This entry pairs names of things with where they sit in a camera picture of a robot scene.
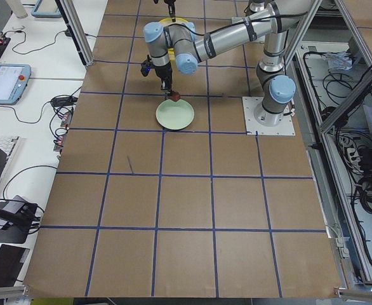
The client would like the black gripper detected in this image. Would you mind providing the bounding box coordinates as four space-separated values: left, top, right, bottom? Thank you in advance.
164 0 176 22
154 63 173 97

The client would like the brown bun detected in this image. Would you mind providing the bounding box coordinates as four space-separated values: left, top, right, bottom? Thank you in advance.
168 91 181 102

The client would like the yellow steamer layer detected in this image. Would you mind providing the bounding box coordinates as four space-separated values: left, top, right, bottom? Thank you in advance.
168 48 175 63
159 17 188 26

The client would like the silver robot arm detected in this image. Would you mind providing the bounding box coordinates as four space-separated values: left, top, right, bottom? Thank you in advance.
141 1 312 116

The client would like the light green plate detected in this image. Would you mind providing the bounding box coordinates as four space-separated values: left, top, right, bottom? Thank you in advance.
156 99 194 130

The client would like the black power adapter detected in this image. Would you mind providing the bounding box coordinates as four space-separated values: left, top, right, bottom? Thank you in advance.
51 97 77 107

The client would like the white keyboard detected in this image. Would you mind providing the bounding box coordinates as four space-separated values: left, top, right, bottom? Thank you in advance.
0 135 25 167

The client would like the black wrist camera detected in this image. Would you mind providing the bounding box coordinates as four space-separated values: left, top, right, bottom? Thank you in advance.
140 55 154 77

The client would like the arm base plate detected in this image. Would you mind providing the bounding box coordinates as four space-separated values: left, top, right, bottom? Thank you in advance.
231 17 246 25
242 97 295 137

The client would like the aluminium frame post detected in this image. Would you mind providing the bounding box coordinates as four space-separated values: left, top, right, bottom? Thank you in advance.
55 0 94 67

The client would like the black camera stand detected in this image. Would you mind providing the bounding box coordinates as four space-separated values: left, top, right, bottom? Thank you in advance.
0 196 41 244

